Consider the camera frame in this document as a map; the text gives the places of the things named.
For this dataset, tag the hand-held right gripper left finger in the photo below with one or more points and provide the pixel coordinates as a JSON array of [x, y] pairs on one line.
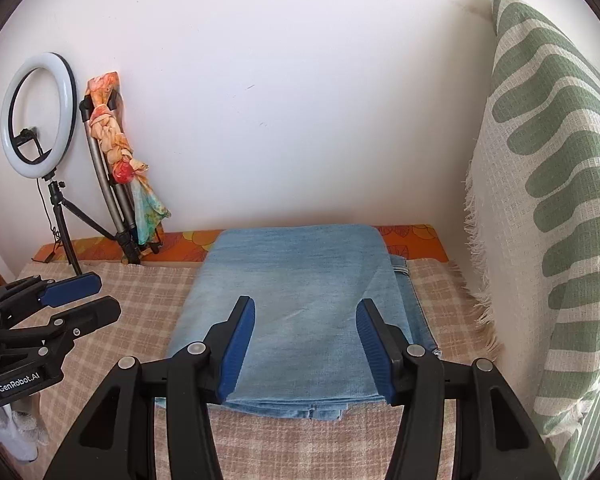
[[237, 355]]

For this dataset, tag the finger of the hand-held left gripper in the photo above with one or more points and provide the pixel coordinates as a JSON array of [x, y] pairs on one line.
[[90, 312], [72, 289]]

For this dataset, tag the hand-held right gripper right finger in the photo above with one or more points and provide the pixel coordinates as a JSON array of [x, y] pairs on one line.
[[375, 360]]

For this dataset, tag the blue denim pants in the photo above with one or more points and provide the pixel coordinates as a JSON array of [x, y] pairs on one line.
[[300, 285]]

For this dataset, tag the beige plaid blanket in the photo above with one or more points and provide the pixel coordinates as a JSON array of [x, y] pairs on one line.
[[140, 300]]

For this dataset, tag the white fluffy cloth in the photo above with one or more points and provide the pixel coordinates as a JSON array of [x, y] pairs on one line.
[[10, 435]]

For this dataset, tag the black tripod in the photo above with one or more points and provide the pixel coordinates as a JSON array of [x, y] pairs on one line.
[[62, 230]]

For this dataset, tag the orange patterned mattress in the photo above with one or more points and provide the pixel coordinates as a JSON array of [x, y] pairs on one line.
[[180, 250]]

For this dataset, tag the folded grey metal stand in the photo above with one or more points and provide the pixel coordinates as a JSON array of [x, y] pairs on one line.
[[100, 160]]

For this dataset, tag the black phone holder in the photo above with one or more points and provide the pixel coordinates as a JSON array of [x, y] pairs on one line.
[[27, 139]]

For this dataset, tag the orange multicoloured scarf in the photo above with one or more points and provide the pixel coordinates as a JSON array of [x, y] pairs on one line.
[[112, 135]]

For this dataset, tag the green and white fringed throw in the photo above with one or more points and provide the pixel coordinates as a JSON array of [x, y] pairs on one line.
[[555, 160]]

